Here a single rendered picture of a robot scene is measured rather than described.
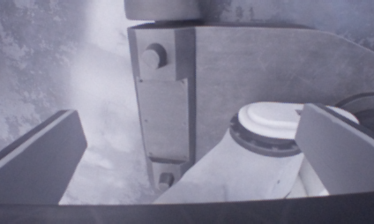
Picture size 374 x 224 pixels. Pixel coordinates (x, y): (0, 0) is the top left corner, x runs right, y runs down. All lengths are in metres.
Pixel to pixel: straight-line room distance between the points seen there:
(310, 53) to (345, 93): 0.13
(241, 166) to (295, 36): 0.28
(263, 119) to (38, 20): 0.77
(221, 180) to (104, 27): 0.58
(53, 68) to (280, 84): 0.77
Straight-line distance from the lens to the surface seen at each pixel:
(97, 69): 0.78
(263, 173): 0.32
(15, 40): 0.97
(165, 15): 0.44
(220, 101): 0.49
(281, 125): 0.36
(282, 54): 0.47
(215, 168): 0.32
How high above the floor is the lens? 0.62
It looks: 60 degrees down
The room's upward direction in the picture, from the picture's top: 160 degrees counter-clockwise
